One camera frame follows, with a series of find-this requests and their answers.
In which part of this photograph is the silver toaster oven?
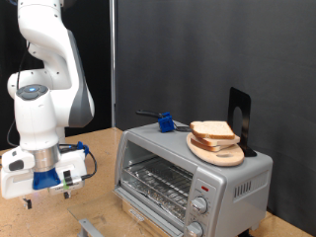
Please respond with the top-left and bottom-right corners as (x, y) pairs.
(113, 119), (275, 237)

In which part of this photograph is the black backdrop curtain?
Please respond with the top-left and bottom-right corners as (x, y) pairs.
(0, 0), (113, 151)

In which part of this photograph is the black camera cable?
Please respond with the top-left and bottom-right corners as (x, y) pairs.
(6, 42), (99, 181)

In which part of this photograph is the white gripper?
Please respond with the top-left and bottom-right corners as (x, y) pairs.
(0, 146), (88, 210)

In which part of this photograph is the black metal bookend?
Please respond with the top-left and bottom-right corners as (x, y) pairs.
(226, 86), (259, 158)

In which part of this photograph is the vertical metal pole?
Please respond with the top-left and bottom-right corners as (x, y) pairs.
(109, 0), (118, 128)

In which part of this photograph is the silver oven knob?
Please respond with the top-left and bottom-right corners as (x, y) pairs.
(186, 221), (204, 237)
(191, 196), (208, 215)

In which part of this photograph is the dark grey backdrop curtain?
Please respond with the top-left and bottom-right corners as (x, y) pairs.
(116, 0), (316, 236)

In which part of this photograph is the round wooden cutting board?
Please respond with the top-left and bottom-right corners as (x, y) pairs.
(186, 131), (246, 168)

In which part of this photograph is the metal spatula with blue block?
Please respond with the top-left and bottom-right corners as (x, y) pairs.
(135, 109), (194, 133)

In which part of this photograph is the glass oven door with handle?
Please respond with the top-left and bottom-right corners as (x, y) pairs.
(67, 187), (187, 237)

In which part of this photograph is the wire oven rack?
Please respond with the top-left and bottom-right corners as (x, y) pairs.
(121, 156), (195, 212)

